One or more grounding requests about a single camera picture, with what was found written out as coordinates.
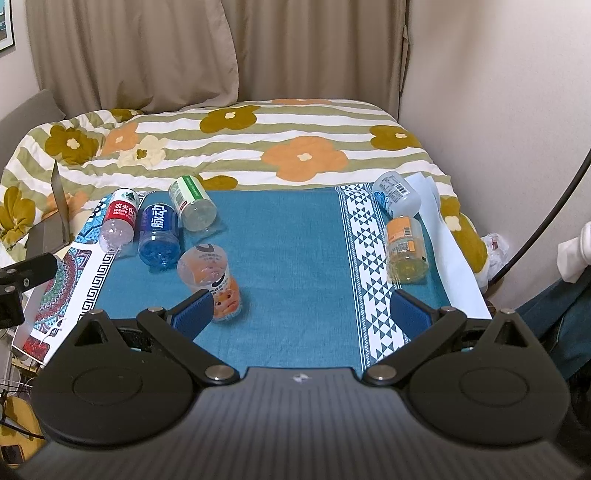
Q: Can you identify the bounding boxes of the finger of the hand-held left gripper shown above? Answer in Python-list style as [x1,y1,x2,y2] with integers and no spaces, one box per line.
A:
[0,253,59,329]

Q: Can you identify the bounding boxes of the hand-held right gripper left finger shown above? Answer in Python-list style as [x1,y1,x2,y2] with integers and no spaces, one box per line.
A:
[74,291,241,387]

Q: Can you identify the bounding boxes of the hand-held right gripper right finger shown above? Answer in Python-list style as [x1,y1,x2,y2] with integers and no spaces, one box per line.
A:
[362,290,530,387]

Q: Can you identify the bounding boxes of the colourful mandala printed cloth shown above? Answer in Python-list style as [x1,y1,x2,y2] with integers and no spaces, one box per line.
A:
[11,194,153,367]

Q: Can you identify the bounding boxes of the orange cartoon label plastic bottle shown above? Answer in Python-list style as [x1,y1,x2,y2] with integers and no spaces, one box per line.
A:
[177,244,243,322]

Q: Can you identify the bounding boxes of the grey laptop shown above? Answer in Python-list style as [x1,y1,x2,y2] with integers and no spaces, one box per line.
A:
[25,159,75,259]

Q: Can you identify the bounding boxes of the orange label clear bottle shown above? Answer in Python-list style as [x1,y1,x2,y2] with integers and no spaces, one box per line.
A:
[385,215,431,284]

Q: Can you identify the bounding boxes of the white cloth sheet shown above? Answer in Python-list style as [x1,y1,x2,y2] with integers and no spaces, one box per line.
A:
[406,172,494,320]

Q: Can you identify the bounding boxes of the blue plastic drink bottle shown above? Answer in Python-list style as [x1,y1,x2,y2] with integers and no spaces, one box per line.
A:
[137,203,182,268]

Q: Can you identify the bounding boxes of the red label water bottle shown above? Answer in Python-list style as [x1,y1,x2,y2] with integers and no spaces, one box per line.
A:
[98,188,140,256]

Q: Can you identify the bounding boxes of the crumpled plastic bag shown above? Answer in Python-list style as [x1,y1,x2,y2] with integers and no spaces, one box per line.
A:
[480,232,511,278]

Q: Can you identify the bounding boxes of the blue patterned tablecloth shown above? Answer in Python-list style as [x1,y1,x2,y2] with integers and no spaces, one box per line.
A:
[90,185,462,370]

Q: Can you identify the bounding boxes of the green label clear bottle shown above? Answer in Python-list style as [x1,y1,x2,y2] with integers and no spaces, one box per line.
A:
[168,174,218,232]

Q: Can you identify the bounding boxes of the clear blue label bottle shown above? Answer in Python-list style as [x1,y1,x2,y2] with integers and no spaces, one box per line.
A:
[372,171,422,217]

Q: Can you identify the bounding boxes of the person's jeans leg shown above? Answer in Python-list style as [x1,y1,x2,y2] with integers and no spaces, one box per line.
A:
[515,272,591,384]

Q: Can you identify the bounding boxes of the grey upholstered headboard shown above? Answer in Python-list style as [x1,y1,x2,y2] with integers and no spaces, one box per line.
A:
[0,89,68,167]

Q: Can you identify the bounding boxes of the yellow object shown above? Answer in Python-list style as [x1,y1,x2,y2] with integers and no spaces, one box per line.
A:
[0,394,47,467]

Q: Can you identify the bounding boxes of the white cloth bundle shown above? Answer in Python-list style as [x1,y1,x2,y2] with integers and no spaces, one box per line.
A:
[556,219,591,283]

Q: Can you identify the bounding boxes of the floral striped blanket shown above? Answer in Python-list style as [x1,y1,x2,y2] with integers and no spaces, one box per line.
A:
[0,98,490,296]

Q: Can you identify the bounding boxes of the beige curtain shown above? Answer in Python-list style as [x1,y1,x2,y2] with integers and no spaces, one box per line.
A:
[25,0,411,121]

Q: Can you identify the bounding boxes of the black cable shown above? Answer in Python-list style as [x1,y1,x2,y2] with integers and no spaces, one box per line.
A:
[489,152,591,284]

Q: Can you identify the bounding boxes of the framed wall picture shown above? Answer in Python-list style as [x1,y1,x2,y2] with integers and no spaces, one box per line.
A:
[0,0,17,58]

